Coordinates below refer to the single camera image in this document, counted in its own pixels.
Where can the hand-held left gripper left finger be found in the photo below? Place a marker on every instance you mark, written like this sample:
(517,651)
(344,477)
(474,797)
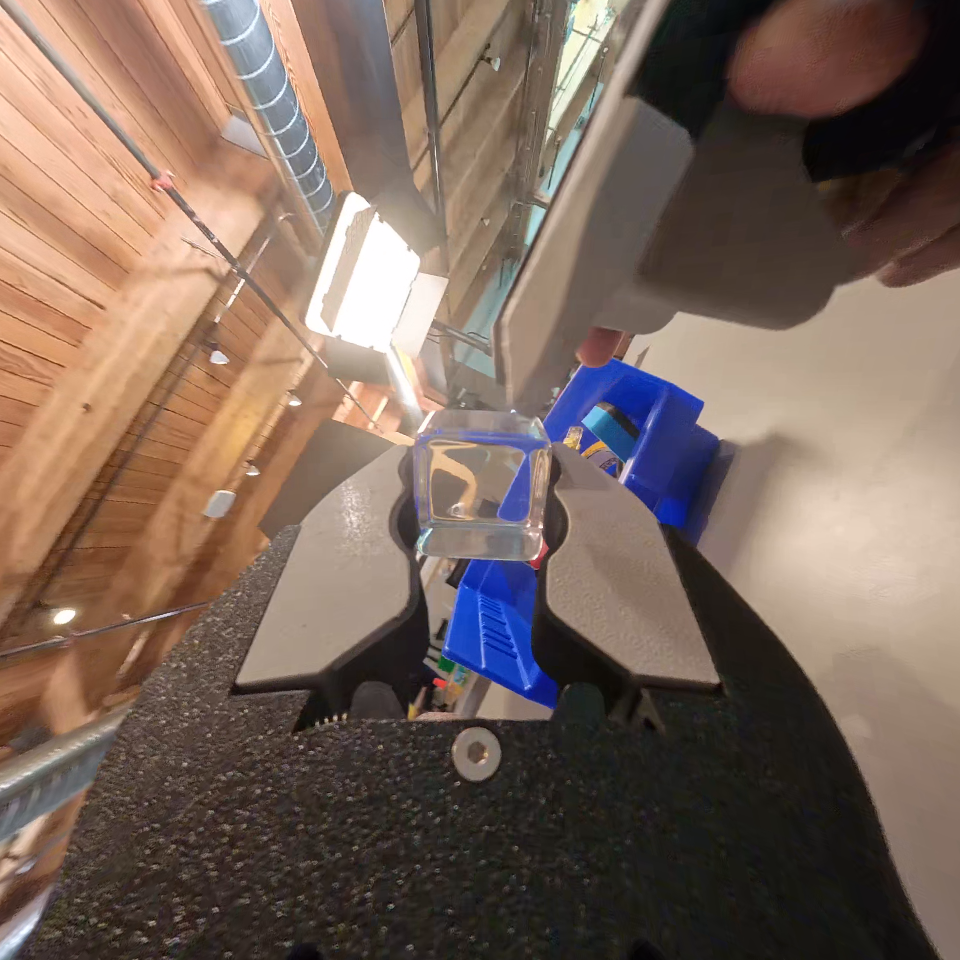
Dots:
(337,592)

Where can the thin black rod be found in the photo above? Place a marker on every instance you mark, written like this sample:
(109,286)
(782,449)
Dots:
(135,620)

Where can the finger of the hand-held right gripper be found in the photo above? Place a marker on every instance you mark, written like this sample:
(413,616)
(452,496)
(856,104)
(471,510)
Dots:
(570,285)

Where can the black ceiling pipe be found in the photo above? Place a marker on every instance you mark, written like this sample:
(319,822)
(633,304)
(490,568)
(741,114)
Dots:
(162,182)

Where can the studio light panel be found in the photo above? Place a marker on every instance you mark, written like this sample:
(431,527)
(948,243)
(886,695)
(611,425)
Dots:
(360,277)

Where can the clear acrylic cube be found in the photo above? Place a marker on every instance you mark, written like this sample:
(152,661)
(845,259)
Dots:
(480,487)

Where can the round ceiling light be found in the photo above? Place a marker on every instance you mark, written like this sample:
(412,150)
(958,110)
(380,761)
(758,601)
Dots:
(64,616)

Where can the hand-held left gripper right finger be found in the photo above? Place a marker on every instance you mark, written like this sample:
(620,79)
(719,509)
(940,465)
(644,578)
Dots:
(622,592)

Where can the black conduit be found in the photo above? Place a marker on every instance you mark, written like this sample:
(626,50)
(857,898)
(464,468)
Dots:
(431,97)

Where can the blue foam block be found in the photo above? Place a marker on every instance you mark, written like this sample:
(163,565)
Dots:
(609,426)

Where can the small white wall box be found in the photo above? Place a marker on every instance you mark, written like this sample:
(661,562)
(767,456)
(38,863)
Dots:
(219,504)

